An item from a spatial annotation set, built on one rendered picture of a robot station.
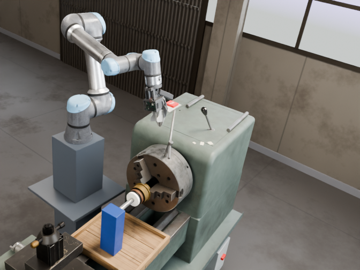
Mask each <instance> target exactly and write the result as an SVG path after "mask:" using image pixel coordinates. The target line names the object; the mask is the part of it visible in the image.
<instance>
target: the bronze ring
mask: <svg viewBox="0 0 360 270"><path fill-rule="evenodd" d="M149 189H151V188H150V187H149V186H148V185H147V184H142V183H137V184H136V185H135V186H134V187H133V188H132V189H131V191H130V192H134V193H136V194H137V195H138V197H139V199H140V203H139V205H140V204H142V203H144V202H145V201H147V200H148V199H149V198H150V196H151V194H150V191H149ZM130 192H129V193H130Z"/></svg>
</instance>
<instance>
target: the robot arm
mask: <svg viewBox="0 0 360 270"><path fill-rule="evenodd" d="M105 30H106V25H105V22H104V20H103V18H102V17H101V15H100V14H98V13H96V12H88V13H74V14H69V15H67V16H66V17H65V18H64V19H63V21H62V23H61V31H62V34H63V35H64V37H65V38H66V39H67V40H68V41H69V42H71V43H75V44H76V45H77V46H79V47H80V48H81V49H82V50H83V51H84V52H85V59H86V66H87V73H88V81H89V88H90V89H89V91H88V92H87V94H88V96H87V95H74V96H72V97H70V98H69V99H68V101H67V127H66V130H65V132H64V139H65V140H66V141H67V142H69V143H71V144H85V143H88V142H90V141H91V140H92V139H93V133H92V130H91V127H90V125H89V121H90V119H91V118H94V117H98V116H101V115H106V114H107V113H110V112H112V110H113V109H114V107H115V98H114V97H113V95H112V93H110V92H109V89H107V88H106V84H105V79H104V74H105V75H107V76H114V75H117V74H120V73H125V72H130V71H135V70H142V71H144V73H145V83H146V87H145V97H146V98H145V99H143V104H144V102H145V103H146V107H145V104H144V110H147V111H152V116H151V117H150V120H151V122H153V121H156V123H157V125H158V126H162V124H163V122H164V120H165V117H166V115H167V111H168V107H167V103H166V101H165V100H172V99H173V95H172V94H170V93H168V92H166V91H163V90H161V89H159V88H161V87H162V84H161V83H162V78H161V68H160V57H159V52H158V51H157V50H145V51H143V52H142V54H137V53H134V52H133V53H128V54H127V55H125V56H116V55H115V54H113V53H112V52H111V51H110V50H109V49H107V48H106V47H105V46H103V45H102V44H101V43H100V41H101V40H102V35H103V34H104V33H105Z"/></svg>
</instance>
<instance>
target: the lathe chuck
mask: <svg viewBox="0 0 360 270"><path fill-rule="evenodd" d="M165 150H166V149H164V148H161V147H149V148H147V149H145V150H143V151H142V152H140V153H139V154H142V153H143V156H144V159H145V161H146V163H147V166H148V168H149V170H150V172H151V175H152V176H153V177H152V178H151V179H150V180H149V181H148V182H150V183H151V184H152V185H153V186H154V185H155V184H157V183H160V184H162V185H165V186H167V187H169V188H172V189H174V190H176V191H179V192H181V189H182V195H181V197H179V198H177V197H175V198H174V199H173V200H172V201H170V200H167V199H164V198H162V199H161V200H160V199H158V198H155V199H150V198H149V199H148V200H147V201H145V202H144V203H142V204H143V205H145V206H146V207H148V208H149V209H152V210H154V211H157V212H167V211H170V210H172V209H173V208H175V207H176V206H177V205H178V204H179V203H180V202H181V201H182V200H183V199H184V198H185V197H186V195H187V193H188V191H189V176H188V173H187V171H186V169H185V167H184V165H183V164H182V162H181V161H180V159H179V158H178V157H177V156H176V155H174V154H173V153H172V152H171V153H170V159H168V158H165V157H163V156H162V154H165V153H166V152H165ZM139 154H137V155H136V156H134V157H133V158H132V159H131V160H130V162H129V163H128V165H127V170H126V176H127V182H128V184H129V187H130V189H132V188H133V187H134V186H135V185H136V183H135V181H134V180H135V179H137V178H136V175H135V172H136V171H137V170H136V168H135V166H134V162H135V161H137V160H138V155H139ZM146 183H147V182H146ZM146 183H145V184H146Z"/></svg>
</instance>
